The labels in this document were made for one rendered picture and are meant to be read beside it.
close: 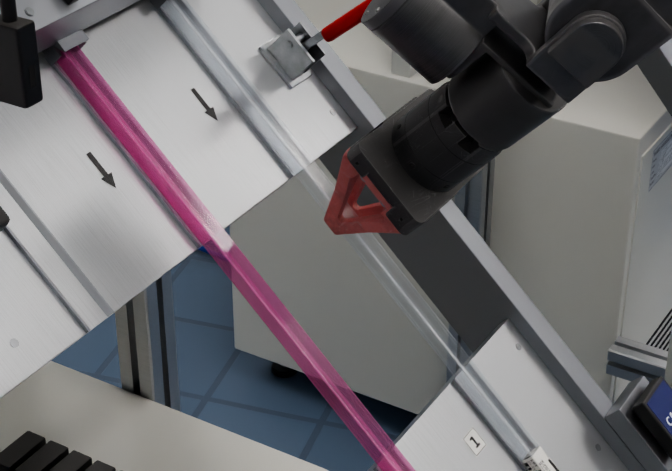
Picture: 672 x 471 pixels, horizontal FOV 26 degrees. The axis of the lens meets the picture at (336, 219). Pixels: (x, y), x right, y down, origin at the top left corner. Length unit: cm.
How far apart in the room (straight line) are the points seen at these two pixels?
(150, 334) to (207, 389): 109
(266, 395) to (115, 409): 105
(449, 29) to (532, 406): 32
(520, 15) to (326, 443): 151
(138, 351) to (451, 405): 44
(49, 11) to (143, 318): 52
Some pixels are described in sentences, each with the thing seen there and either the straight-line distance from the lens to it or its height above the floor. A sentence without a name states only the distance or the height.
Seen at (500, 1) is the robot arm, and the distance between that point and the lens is 87.
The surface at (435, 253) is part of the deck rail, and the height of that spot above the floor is 89.
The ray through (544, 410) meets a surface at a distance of 108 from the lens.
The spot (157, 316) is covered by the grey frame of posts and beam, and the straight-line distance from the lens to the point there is 135.
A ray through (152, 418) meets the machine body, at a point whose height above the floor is 62.
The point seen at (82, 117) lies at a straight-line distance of 93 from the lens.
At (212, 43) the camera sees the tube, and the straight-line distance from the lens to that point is 102.
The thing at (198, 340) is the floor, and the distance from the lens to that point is 256.
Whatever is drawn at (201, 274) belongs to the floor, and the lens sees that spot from 273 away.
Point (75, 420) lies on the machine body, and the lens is 138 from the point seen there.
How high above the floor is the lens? 146
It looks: 30 degrees down
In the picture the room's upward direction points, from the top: straight up
